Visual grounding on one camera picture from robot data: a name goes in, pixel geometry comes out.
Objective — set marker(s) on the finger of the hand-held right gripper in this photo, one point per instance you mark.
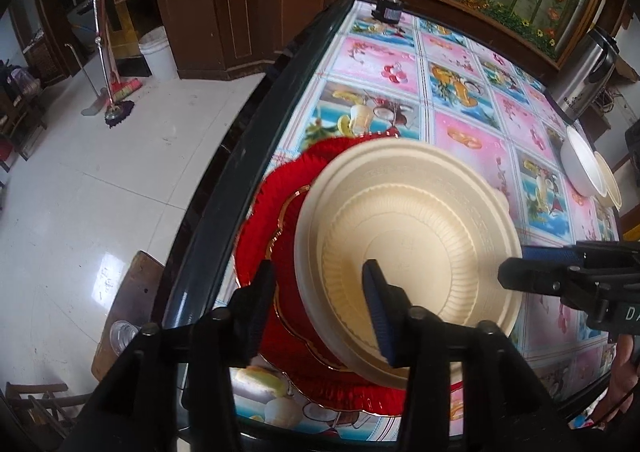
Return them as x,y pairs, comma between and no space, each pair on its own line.
525,277
550,255

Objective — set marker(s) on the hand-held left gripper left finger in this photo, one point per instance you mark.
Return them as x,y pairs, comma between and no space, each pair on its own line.
260,312

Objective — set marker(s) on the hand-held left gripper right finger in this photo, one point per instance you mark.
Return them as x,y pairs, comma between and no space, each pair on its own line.
380,317

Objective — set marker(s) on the red gold-rimmed plate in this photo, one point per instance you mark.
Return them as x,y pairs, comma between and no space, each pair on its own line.
292,337

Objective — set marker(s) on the cream plastic bowl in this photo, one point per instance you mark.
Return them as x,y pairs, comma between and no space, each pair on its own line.
612,182
410,212

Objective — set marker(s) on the white bowl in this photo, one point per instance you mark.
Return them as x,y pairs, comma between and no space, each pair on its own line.
580,161

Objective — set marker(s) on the red scalloped plate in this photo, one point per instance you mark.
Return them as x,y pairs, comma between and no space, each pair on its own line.
260,212

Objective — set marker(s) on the person's right hand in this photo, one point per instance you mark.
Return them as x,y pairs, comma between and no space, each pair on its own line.
622,382

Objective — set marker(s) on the black-framed table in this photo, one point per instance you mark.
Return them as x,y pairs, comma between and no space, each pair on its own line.
215,202

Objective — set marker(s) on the wooden stool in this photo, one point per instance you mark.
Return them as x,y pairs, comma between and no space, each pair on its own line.
135,282

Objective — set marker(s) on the clear plastic cup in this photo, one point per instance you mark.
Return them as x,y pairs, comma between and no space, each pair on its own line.
124,337

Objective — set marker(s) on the steel thermos jug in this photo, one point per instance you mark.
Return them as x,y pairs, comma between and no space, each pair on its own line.
580,76

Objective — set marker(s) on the red broom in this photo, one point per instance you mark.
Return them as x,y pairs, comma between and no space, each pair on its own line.
125,89

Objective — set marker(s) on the white plastic bucket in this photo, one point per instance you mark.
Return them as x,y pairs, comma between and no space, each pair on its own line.
160,56

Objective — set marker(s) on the brown wooden cabinet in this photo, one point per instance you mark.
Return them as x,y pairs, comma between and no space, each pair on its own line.
260,21

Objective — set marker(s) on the small black device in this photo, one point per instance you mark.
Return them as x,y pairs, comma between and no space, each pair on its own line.
389,9

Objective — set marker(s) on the dark wooden chair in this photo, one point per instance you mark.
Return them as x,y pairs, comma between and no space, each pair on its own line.
20,116

